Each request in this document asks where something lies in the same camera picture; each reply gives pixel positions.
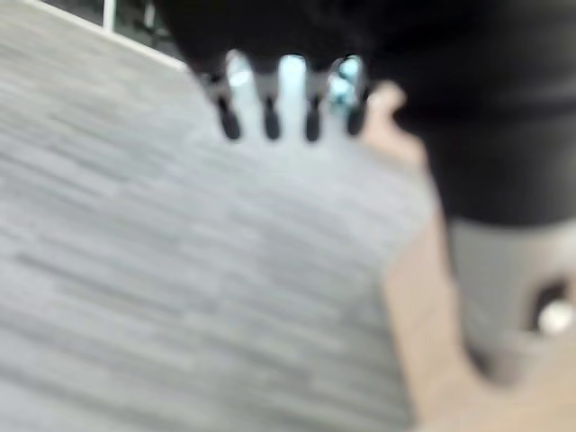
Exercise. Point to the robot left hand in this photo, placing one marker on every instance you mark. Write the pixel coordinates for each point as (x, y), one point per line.
(486, 112)

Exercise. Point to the light blue object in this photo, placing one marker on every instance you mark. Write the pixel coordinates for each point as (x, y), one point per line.
(290, 76)

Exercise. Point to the beige wooden furniture surface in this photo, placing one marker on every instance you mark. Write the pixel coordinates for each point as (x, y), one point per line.
(423, 306)

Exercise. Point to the glass partition with white frame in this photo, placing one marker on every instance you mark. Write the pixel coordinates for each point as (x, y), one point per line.
(108, 13)

